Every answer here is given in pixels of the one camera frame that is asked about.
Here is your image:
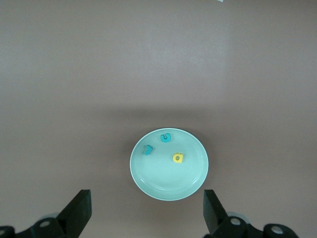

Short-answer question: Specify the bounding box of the yellow letter a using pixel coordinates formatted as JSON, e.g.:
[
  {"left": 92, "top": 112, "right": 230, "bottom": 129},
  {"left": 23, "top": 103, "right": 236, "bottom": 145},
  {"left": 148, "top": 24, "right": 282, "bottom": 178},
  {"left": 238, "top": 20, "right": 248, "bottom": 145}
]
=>
[{"left": 171, "top": 152, "right": 184, "bottom": 164}]

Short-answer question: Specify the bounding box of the pale green plate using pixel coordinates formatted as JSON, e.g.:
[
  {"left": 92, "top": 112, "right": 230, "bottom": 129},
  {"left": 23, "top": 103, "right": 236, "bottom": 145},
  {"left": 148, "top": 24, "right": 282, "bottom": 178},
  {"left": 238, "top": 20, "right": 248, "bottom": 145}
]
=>
[{"left": 129, "top": 127, "right": 210, "bottom": 201}]

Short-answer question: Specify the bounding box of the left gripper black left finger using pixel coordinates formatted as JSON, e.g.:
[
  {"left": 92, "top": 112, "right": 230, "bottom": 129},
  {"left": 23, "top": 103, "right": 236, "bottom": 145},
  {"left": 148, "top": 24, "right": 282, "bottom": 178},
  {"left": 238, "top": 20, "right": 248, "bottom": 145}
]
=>
[{"left": 0, "top": 189, "right": 93, "bottom": 238}]

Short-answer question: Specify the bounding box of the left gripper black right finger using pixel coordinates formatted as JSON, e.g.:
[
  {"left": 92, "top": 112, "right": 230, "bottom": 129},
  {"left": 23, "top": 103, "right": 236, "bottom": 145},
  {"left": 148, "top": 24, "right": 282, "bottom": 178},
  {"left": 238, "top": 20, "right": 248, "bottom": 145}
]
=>
[{"left": 203, "top": 189, "right": 298, "bottom": 238}]

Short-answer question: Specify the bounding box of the brown table cover sheet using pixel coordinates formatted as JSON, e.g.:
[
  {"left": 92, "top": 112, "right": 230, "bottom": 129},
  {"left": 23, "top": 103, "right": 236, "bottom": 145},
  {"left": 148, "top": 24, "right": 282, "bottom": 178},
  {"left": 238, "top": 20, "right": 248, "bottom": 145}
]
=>
[{"left": 0, "top": 0, "right": 317, "bottom": 238}]

